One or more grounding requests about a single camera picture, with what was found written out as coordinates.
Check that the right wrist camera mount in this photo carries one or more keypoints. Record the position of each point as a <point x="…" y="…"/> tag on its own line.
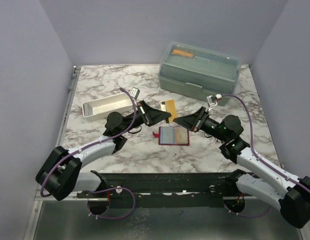
<point x="212" y="101"/>

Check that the white rectangular plastic tray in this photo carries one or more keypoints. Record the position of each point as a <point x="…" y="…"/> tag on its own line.
<point x="100" y="108"/>

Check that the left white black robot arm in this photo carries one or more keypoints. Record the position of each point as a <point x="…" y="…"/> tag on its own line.
<point x="60" y="174"/>

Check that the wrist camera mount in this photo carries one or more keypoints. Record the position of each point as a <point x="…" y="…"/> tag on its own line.
<point x="134" y="93"/>
<point x="212" y="101"/>

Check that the gold card with black stripe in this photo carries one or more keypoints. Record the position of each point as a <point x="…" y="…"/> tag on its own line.
<point x="169" y="106"/>

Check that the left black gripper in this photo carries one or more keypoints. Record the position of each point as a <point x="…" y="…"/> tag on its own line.
<point x="152" y="115"/>

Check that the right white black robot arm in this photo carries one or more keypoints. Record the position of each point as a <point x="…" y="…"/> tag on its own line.
<point x="284" y="191"/>

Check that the gold credit card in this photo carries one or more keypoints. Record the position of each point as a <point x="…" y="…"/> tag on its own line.
<point x="181" y="136"/>

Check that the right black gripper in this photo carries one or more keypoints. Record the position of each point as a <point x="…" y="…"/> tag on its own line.
<point x="195" y="121"/>

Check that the red leather card holder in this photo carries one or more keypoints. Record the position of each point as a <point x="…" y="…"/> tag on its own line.
<point x="166" y="136"/>

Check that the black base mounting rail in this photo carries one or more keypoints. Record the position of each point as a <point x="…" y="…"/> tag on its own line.
<point x="166" y="190"/>

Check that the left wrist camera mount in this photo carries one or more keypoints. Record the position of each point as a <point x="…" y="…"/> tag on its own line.
<point x="134" y="93"/>

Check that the orange handled tool in toolbox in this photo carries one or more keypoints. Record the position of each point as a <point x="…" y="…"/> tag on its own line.
<point x="182" y="53"/>

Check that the green plastic toolbox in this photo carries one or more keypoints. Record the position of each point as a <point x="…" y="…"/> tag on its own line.
<point x="207" y="73"/>

